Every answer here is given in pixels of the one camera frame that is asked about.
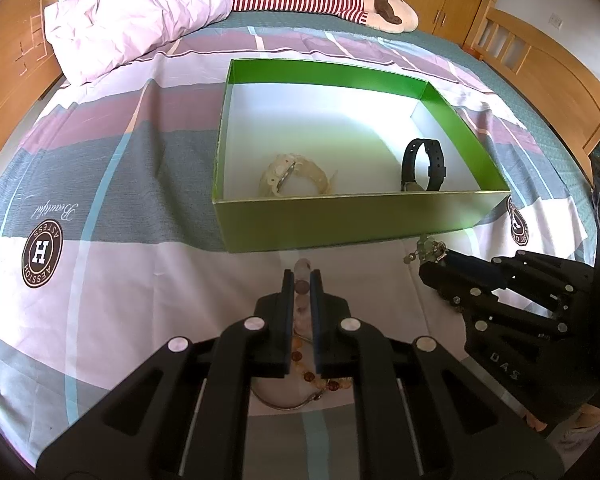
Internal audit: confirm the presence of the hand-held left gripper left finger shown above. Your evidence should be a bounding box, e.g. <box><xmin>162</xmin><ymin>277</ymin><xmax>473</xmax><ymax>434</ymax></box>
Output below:
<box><xmin>35</xmin><ymin>269</ymin><xmax>301</xmax><ymax>480</ymax></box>

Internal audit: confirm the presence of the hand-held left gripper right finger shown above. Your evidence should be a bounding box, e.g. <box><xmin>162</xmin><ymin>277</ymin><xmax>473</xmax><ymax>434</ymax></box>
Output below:
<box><xmin>310</xmin><ymin>269</ymin><xmax>566</xmax><ymax>480</ymax></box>

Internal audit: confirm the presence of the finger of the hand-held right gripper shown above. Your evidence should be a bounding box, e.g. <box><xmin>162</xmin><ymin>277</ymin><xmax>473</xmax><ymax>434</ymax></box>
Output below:
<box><xmin>419</xmin><ymin>260</ymin><xmax>567</xmax><ymax>334</ymax></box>
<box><xmin>442</xmin><ymin>249</ymin><xmax>597</xmax><ymax>317</ymax></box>

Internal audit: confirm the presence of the amber beaded bracelet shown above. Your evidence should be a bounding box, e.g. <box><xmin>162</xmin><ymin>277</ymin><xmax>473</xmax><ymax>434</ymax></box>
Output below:
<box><xmin>291</xmin><ymin>257</ymin><xmax>353</xmax><ymax>393</ymax></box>

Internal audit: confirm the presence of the green cardboard box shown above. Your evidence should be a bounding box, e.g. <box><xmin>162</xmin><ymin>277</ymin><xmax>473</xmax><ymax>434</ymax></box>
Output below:
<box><xmin>211</xmin><ymin>58</ymin><xmax>512</xmax><ymax>253</ymax></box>

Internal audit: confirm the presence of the silver bangle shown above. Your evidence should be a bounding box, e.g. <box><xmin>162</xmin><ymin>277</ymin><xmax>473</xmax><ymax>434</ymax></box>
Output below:
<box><xmin>252</xmin><ymin>377</ymin><xmax>326</xmax><ymax>413</ymax></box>

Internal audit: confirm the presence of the black wristwatch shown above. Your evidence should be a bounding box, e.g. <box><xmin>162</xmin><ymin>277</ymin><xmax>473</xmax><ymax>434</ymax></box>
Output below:
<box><xmin>400</xmin><ymin>138</ymin><xmax>448</xmax><ymax>192</ymax></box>

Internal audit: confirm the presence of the cream wristwatch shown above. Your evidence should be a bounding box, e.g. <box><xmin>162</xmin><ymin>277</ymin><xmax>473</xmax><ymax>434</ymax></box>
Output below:
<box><xmin>258</xmin><ymin>154</ymin><xmax>341</xmax><ymax>197</ymax></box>

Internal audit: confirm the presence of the patchwork printed bed sheet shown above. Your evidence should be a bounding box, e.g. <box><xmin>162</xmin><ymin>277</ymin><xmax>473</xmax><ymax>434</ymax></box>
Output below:
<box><xmin>0</xmin><ymin>22</ymin><xmax>588</xmax><ymax>476</ymax></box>

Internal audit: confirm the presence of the wooden footboard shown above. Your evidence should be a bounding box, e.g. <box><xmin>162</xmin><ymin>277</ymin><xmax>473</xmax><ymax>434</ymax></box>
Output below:
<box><xmin>462</xmin><ymin>0</ymin><xmax>600</xmax><ymax>171</ymax></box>

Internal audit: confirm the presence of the pink pillow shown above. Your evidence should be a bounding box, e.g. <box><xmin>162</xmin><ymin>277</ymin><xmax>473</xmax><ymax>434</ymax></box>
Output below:
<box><xmin>45</xmin><ymin>0</ymin><xmax>233</xmax><ymax>86</ymax></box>

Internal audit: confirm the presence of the wooden headboard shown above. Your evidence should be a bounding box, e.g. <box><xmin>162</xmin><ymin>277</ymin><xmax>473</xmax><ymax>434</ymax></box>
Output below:
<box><xmin>0</xmin><ymin>0</ymin><xmax>66</xmax><ymax>181</ymax></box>

